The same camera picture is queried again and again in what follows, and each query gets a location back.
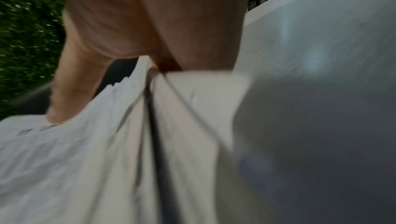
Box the person's right hand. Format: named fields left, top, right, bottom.
left=46, top=0, right=258, bottom=125

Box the white cloth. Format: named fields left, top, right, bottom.
left=0, top=55, right=252, bottom=224

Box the green foliage hedge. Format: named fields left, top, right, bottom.
left=0, top=0, right=67, bottom=121

